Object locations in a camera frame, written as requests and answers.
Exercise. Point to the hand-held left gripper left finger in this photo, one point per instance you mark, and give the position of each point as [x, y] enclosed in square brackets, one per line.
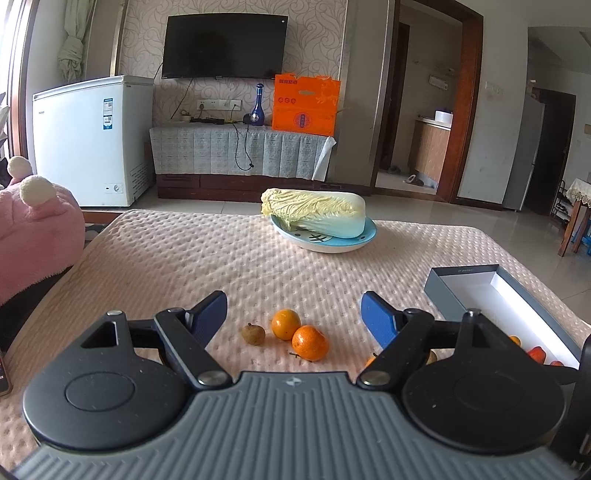
[210, 318]

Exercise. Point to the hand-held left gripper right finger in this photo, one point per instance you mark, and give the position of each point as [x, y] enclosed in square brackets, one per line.
[376, 316]

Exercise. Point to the orange mandarin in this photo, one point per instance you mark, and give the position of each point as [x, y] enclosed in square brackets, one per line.
[370, 361]
[310, 344]
[285, 324]

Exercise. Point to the brown longan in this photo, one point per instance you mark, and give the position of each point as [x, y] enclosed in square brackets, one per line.
[254, 333]
[432, 357]

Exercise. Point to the grey cardboard box white inside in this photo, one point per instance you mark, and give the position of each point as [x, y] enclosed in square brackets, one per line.
[461, 295]

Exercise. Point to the smooth orange tomato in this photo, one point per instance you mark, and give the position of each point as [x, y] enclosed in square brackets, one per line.
[515, 341]

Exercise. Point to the white and blue plate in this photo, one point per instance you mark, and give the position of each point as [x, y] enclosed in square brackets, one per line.
[323, 244]

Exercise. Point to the napa cabbage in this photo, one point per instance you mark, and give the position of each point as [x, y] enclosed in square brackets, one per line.
[323, 210]

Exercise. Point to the dark wooden television cabinet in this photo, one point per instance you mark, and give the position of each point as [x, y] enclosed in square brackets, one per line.
[231, 187]

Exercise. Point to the white slipper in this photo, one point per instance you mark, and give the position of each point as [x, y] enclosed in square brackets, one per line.
[413, 179]

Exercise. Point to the grey slipper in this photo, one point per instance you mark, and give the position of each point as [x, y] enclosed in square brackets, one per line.
[394, 170]

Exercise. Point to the grey lace cabinet cloth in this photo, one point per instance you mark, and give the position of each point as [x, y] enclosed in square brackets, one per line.
[207, 150]

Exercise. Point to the wooden kitchen counter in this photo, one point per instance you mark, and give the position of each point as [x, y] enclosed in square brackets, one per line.
[427, 152]

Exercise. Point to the blue plastic stool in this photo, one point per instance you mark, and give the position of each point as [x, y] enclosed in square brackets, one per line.
[582, 240]

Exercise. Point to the dark cloth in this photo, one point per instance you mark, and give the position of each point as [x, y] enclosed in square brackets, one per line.
[27, 309]

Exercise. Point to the brown wooden table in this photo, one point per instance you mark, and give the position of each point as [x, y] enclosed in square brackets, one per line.
[565, 230]

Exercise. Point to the black set-top box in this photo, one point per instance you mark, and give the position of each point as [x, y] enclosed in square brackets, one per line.
[207, 121]

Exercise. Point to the blue glass bottle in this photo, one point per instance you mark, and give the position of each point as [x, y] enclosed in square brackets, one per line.
[255, 115]

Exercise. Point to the smartphone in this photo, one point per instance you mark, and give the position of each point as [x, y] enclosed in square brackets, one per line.
[4, 376]

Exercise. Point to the white chest freezer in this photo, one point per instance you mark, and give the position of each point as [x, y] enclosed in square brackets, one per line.
[83, 143]

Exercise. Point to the dark shoe rack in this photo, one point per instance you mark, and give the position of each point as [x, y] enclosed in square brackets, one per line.
[559, 198]

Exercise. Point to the orange gift box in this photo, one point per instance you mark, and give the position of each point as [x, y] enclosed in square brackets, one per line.
[304, 106]

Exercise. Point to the cream lace tablecloth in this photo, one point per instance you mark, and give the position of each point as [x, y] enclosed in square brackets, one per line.
[579, 191]

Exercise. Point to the dark wooden door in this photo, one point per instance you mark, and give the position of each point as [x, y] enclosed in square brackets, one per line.
[400, 92]

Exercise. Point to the pale green curtain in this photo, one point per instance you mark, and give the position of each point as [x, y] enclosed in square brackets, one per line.
[71, 46]

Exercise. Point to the white wall socket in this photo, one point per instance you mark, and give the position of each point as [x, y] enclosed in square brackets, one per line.
[219, 104]

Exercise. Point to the brown wooden door frame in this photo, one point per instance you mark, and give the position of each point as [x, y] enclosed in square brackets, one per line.
[461, 115]

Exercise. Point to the white wall switch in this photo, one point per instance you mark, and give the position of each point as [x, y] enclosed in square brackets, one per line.
[492, 89]

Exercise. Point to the black wall television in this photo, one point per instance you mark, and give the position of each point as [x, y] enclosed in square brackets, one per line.
[224, 46]

